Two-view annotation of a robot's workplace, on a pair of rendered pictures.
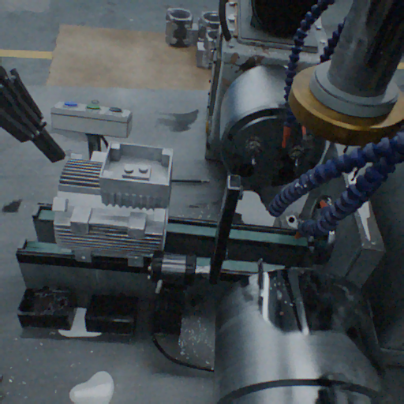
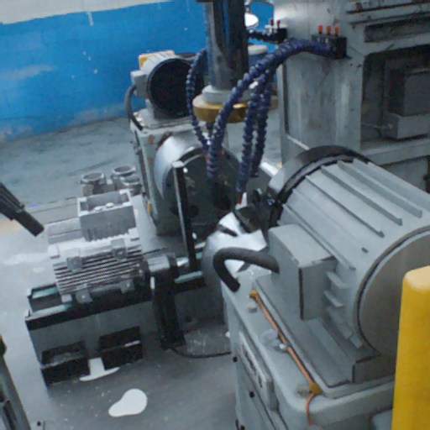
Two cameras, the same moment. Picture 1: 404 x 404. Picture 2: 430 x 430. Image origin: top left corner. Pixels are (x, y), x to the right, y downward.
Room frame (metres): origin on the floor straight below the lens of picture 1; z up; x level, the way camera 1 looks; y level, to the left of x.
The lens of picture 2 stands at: (-0.47, 0.03, 1.59)
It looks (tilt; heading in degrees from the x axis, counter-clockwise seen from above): 26 degrees down; 352
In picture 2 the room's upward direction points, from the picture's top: 7 degrees counter-clockwise
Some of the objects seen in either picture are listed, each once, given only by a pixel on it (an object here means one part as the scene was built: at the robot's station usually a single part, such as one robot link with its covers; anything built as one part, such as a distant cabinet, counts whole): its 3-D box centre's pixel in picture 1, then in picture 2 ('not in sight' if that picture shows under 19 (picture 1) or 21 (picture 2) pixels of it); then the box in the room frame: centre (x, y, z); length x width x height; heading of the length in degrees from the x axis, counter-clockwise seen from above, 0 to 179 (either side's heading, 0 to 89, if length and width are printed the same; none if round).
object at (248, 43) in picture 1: (260, 83); (179, 163); (1.21, -0.09, 0.99); 0.35 x 0.31 x 0.37; 6
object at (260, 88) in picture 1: (268, 115); (193, 170); (0.97, -0.11, 1.04); 0.37 x 0.25 x 0.25; 6
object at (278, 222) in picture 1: (286, 233); not in sight; (0.73, -0.20, 0.86); 0.07 x 0.06 x 0.12; 6
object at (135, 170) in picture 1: (138, 176); (107, 215); (0.59, 0.14, 1.11); 0.12 x 0.11 x 0.07; 95
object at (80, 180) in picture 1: (117, 207); (98, 254); (0.58, 0.18, 1.02); 0.20 x 0.19 x 0.19; 95
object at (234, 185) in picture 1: (221, 235); (185, 219); (0.47, -0.03, 1.12); 0.04 x 0.03 x 0.26; 96
